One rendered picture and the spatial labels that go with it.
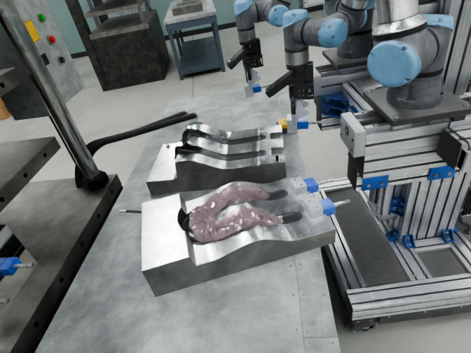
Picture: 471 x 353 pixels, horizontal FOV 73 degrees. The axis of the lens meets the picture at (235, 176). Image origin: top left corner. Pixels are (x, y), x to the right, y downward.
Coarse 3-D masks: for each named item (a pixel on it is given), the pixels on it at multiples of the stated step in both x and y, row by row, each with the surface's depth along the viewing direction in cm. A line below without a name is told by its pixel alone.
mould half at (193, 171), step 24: (192, 144) 116; (216, 144) 120; (240, 144) 120; (264, 144) 116; (168, 168) 119; (192, 168) 110; (216, 168) 109; (240, 168) 108; (264, 168) 108; (168, 192) 117
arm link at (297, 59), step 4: (300, 52) 105; (304, 52) 98; (308, 52) 101; (288, 56) 100; (292, 56) 99; (296, 56) 99; (300, 56) 99; (304, 56) 99; (308, 56) 101; (288, 60) 101; (292, 60) 100; (296, 60) 100; (300, 60) 100; (304, 60) 100; (308, 60) 102; (288, 64) 102; (292, 64) 101; (296, 64) 100; (300, 64) 100
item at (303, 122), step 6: (288, 114) 118; (288, 120) 114; (300, 120) 115; (306, 120) 114; (288, 126) 115; (294, 126) 115; (300, 126) 115; (306, 126) 114; (288, 132) 117; (294, 132) 116
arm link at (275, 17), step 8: (272, 0) 118; (280, 0) 116; (288, 0) 117; (264, 8) 124; (272, 8) 117; (280, 8) 116; (288, 8) 119; (264, 16) 125; (272, 16) 117; (280, 16) 117; (272, 24) 120; (280, 24) 119
